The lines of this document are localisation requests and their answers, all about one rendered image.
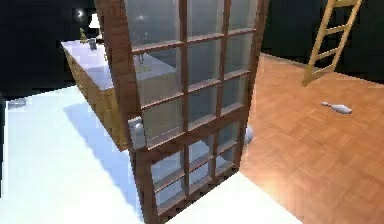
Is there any grey door handle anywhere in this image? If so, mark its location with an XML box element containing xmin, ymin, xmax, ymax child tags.
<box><xmin>127</xmin><ymin>116</ymin><xmax>148</xmax><ymax>151</ymax></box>

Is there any white bowling pin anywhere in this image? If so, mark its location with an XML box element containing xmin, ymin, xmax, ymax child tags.
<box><xmin>320</xmin><ymin>101</ymin><xmax>353</xmax><ymax>115</ymax></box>

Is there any white table lamp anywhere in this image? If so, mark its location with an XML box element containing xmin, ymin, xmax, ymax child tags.
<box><xmin>87</xmin><ymin>12</ymin><xmax>102</xmax><ymax>40</ymax></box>

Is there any wooden ladder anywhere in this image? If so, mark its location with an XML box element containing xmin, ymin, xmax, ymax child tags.
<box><xmin>301</xmin><ymin>0</ymin><xmax>363</xmax><ymax>87</ymax></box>

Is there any brown glass-paned room door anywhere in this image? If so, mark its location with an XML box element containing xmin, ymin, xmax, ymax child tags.
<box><xmin>94</xmin><ymin>0</ymin><xmax>270</xmax><ymax>224</ymax></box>

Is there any grey flat object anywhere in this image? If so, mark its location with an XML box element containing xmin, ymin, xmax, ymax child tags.
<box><xmin>7</xmin><ymin>98</ymin><xmax>28</xmax><ymax>110</ymax></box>

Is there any wooden counter with pale top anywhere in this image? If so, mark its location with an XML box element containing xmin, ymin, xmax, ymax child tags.
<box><xmin>60</xmin><ymin>39</ymin><xmax>178</xmax><ymax>152</ymax></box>

